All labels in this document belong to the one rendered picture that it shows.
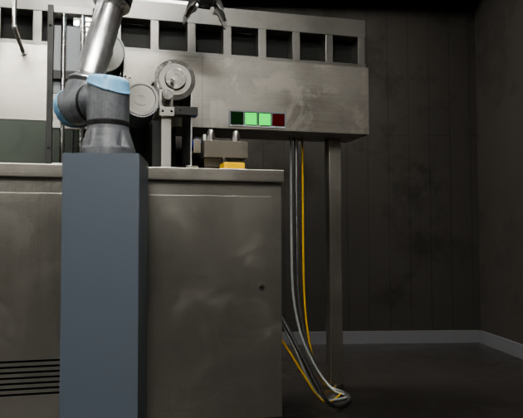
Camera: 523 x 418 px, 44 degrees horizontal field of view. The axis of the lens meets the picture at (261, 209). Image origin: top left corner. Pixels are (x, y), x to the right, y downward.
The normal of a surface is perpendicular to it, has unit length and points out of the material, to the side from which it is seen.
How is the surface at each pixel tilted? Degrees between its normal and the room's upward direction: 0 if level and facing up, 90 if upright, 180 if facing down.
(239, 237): 90
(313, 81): 90
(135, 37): 90
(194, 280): 90
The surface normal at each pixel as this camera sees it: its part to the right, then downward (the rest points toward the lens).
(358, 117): 0.25, -0.05
